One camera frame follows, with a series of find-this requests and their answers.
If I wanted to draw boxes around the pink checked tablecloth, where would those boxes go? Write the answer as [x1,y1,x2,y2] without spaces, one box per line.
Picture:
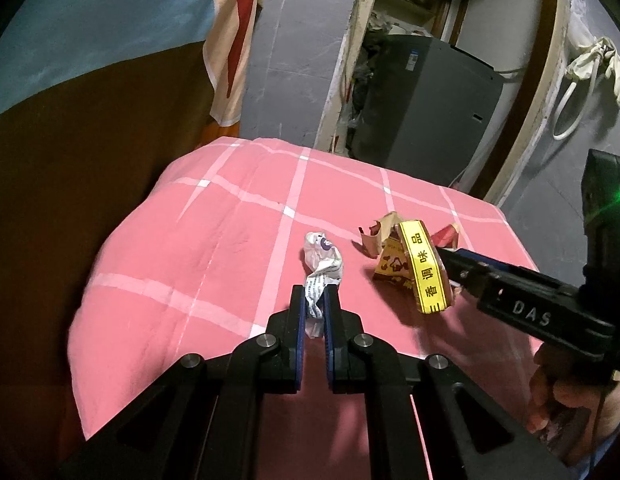
[68,135,544,480]

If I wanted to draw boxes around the small white wrapper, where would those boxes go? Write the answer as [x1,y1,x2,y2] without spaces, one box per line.
[303,232,343,339]

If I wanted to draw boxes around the red beige striped cloth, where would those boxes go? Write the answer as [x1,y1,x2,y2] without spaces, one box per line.
[203,0,258,129]

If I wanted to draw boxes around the white hose loop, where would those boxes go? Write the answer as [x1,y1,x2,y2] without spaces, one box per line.
[552,54,602,142]

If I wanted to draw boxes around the person's right hand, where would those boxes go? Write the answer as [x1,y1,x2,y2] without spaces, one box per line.
[526,344,620,466]

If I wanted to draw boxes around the torn red brown carton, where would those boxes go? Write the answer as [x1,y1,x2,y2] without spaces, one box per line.
[359,211,461,258]

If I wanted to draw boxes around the white rubber gloves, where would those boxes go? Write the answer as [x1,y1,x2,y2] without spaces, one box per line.
[566,37,620,108]

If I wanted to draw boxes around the grey washing machine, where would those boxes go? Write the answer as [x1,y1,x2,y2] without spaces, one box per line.
[350,35,504,186]

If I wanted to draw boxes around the yellow seasoning wrapper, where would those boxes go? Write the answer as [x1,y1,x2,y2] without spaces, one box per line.
[374,220,454,314]

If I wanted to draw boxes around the light blue towel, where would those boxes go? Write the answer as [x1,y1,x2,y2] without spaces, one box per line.
[0,0,215,114]

